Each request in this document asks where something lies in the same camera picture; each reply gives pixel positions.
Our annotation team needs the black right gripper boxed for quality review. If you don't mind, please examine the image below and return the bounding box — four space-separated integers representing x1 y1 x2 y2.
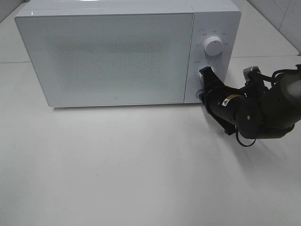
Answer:
198 66 246 125

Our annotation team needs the round white door button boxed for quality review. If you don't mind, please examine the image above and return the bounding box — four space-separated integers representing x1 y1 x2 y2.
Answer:
196 89 204 99

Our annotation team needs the white timer knob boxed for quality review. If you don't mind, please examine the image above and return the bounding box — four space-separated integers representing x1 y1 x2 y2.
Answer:
198 71 204 83

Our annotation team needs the white microwave door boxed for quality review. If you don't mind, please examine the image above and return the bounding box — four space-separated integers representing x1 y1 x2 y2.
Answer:
16 13 193 107

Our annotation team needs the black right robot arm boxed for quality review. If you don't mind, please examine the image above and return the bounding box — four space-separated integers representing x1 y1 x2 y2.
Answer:
199 65 301 139

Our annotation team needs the upper white power knob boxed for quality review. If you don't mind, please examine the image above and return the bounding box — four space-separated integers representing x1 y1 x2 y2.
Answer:
203 35 223 57

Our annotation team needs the white microwave oven body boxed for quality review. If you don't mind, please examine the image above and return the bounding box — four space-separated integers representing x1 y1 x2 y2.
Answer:
15 0 241 106

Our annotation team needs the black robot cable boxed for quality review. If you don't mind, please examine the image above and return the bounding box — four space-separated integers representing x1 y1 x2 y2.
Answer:
234 128 256 148

